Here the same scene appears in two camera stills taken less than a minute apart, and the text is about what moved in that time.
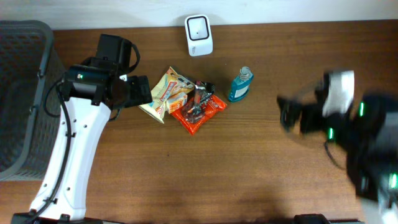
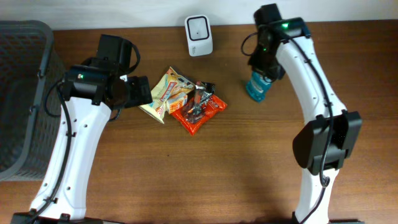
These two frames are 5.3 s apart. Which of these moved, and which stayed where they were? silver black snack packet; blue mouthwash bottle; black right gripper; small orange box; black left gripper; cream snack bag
Moved: black right gripper; blue mouthwash bottle
Stayed: silver black snack packet; cream snack bag; small orange box; black left gripper
